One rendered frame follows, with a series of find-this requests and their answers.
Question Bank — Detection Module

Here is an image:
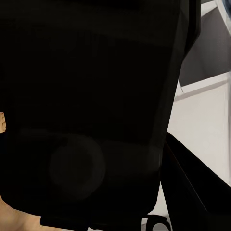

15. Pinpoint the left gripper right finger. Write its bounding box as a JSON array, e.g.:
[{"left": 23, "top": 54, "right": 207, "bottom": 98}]
[{"left": 160, "top": 132, "right": 231, "bottom": 231}]

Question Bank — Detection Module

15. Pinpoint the digital camera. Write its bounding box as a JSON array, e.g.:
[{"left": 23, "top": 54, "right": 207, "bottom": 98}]
[{"left": 0, "top": 0, "right": 201, "bottom": 231}]

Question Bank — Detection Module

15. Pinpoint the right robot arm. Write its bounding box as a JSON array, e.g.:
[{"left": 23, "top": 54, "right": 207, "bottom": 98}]
[{"left": 100, "top": 214, "right": 171, "bottom": 231}]

